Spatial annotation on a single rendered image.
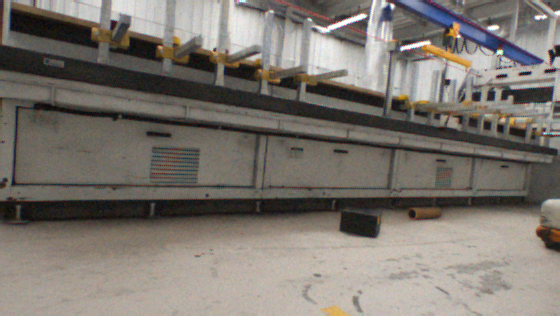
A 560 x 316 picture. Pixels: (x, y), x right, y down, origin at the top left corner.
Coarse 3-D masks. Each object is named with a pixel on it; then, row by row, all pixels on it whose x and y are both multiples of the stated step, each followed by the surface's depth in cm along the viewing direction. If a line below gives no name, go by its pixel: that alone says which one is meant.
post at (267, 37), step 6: (270, 12) 171; (270, 18) 172; (270, 24) 172; (264, 30) 173; (270, 30) 172; (264, 36) 173; (270, 36) 173; (264, 42) 172; (270, 42) 173; (264, 48) 172; (270, 48) 173; (264, 54) 172; (270, 54) 174; (264, 60) 172; (264, 66) 172; (258, 84) 175; (264, 84) 174
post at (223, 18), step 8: (224, 0) 158; (224, 8) 158; (224, 16) 158; (224, 24) 159; (224, 32) 159; (224, 40) 160; (224, 48) 160; (216, 64) 160; (224, 64) 161; (216, 72) 160; (216, 80) 159
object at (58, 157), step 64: (128, 64) 158; (192, 64) 174; (0, 128) 135; (64, 128) 149; (128, 128) 163; (192, 128) 181; (256, 128) 198; (0, 192) 137; (64, 192) 149; (128, 192) 163; (192, 192) 181; (320, 192) 230; (384, 192) 266; (448, 192) 316; (512, 192) 388
